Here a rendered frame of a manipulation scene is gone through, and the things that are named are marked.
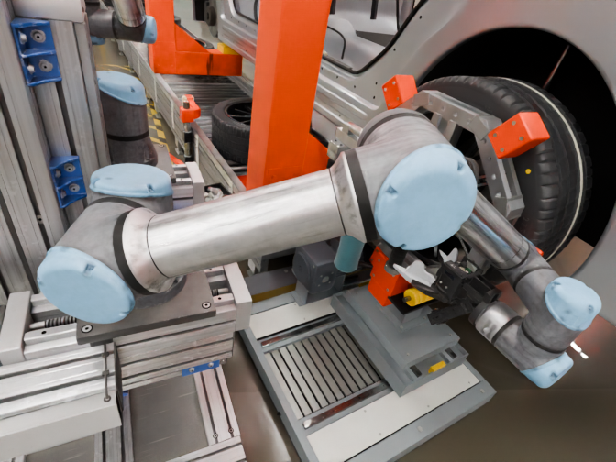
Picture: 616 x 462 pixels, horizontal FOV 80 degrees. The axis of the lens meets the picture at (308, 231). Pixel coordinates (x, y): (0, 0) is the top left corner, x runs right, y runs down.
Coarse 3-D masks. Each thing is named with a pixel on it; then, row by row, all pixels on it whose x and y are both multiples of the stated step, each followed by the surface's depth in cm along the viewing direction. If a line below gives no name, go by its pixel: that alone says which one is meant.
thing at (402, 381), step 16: (352, 288) 173; (336, 304) 167; (352, 320) 159; (368, 336) 154; (368, 352) 152; (384, 352) 149; (448, 352) 151; (464, 352) 154; (384, 368) 145; (400, 368) 144; (416, 368) 141; (432, 368) 143; (448, 368) 151; (400, 384) 138; (416, 384) 141
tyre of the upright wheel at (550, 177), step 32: (480, 96) 97; (512, 96) 92; (544, 96) 99; (576, 128) 97; (544, 160) 88; (576, 160) 94; (544, 192) 88; (576, 192) 95; (544, 224) 90; (576, 224) 100; (416, 256) 129; (544, 256) 102
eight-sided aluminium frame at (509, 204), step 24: (432, 96) 101; (456, 120) 95; (480, 120) 90; (480, 144) 91; (504, 168) 91; (504, 192) 88; (504, 216) 89; (384, 240) 129; (408, 264) 120; (480, 264) 98
